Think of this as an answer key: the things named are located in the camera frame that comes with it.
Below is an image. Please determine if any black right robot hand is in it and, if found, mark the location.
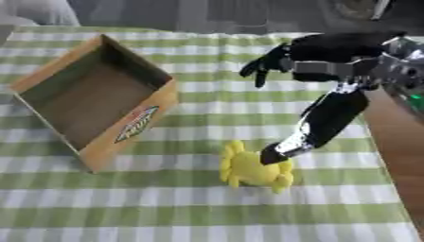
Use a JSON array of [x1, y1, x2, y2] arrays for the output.
[[238, 30, 410, 166]]

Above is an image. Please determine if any tan cardboard box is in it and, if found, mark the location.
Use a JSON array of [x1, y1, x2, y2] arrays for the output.
[[8, 33, 181, 175]]

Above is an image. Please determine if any yellow soft toy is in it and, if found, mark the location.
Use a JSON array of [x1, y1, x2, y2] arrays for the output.
[[217, 139, 297, 195]]

